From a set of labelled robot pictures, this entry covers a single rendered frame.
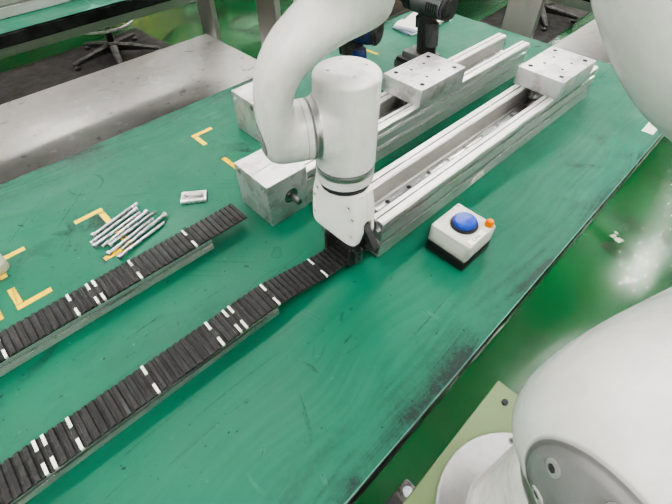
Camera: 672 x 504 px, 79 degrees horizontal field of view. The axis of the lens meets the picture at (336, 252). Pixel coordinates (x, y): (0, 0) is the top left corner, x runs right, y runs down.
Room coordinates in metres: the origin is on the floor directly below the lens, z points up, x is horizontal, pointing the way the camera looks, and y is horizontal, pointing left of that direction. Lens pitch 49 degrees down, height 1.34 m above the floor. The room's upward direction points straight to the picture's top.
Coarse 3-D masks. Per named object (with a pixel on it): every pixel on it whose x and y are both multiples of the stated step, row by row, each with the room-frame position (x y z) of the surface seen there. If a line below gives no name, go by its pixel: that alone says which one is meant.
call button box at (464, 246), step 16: (464, 208) 0.53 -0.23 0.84; (432, 224) 0.49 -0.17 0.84; (448, 224) 0.49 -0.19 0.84; (480, 224) 0.49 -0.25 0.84; (432, 240) 0.48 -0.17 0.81; (448, 240) 0.46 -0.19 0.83; (464, 240) 0.45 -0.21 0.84; (480, 240) 0.46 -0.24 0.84; (448, 256) 0.46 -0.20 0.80; (464, 256) 0.44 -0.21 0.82
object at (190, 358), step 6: (180, 342) 0.28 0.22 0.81; (186, 342) 0.28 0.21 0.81; (174, 348) 0.27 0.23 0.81; (180, 348) 0.27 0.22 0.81; (186, 348) 0.27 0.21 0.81; (192, 348) 0.27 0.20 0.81; (180, 354) 0.26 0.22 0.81; (186, 354) 0.26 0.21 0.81; (192, 354) 0.26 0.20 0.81; (186, 360) 0.25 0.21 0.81; (192, 360) 0.25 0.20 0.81; (198, 360) 0.25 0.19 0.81; (192, 366) 0.24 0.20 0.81
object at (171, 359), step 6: (168, 348) 0.27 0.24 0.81; (162, 354) 0.26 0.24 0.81; (168, 354) 0.26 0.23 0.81; (174, 354) 0.26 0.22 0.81; (162, 360) 0.25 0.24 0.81; (168, 360) 0.25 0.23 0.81; (174, 360) 0.25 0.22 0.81; (180, 360) 0.25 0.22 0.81; (168, 366) 0.25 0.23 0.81; (174, 366) 0.25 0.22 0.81; (180, 366) 0.24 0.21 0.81; (186, 366) 0.25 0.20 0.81; (174, 372) 0.24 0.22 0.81; (180, 372) 0.24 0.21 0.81; (186, 372) 0.24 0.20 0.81; (180, 378) 0.23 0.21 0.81
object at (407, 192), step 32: (512, 96) 0.87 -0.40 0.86; (544, 96) 0.87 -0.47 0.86; (576, 96) 0.97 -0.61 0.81; (448, 128) 0.74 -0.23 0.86; (480, 128) 0.80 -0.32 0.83; (512, 128) 0.74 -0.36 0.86; (544, 128) 0.87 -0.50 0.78; (416, 160) 0.64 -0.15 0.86; (448, 160) 0.67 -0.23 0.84; (480, 160) 0.67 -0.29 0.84; (384, 192) 0.58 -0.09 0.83; (416, 192) 0.54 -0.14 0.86; (448, 192) 0.60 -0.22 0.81; (384, 224) 0.47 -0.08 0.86; (416, 224) 0.54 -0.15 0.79
